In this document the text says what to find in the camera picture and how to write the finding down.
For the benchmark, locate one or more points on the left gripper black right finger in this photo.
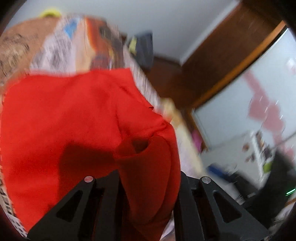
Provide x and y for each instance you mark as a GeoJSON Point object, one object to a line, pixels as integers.
{"type": "Point", "coordinates": [204, 211]}

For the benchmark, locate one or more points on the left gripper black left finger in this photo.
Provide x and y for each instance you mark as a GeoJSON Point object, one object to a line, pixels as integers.
{"type": "Point", "coordinates": [92, 210]}

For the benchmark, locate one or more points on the red garment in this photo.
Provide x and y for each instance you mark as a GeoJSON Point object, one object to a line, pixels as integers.
{"type": "Point", "coordinates": [55, 131]}

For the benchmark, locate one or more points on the pink slipper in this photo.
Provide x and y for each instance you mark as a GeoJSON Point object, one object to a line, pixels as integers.
{"type": "Point", "coordinates": [198, 142]}

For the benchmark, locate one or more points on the brown wooden wardrobe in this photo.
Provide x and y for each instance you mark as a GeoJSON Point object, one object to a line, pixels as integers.
{"type": "Point", "coordinates": [247, 26]}

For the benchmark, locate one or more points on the purple grey backpack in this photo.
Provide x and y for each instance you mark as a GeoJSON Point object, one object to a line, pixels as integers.
{"type": "Point", "coordinates": [140, 47]}

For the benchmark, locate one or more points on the newspaper print bed cover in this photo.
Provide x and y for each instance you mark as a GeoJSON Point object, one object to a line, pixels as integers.
{"type": "Point", "coordinates": [77, 44]}

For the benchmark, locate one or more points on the yellow curved bed rail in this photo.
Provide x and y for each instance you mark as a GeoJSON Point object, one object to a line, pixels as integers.
{"type": "Point", "coordinates": [50, 13]}

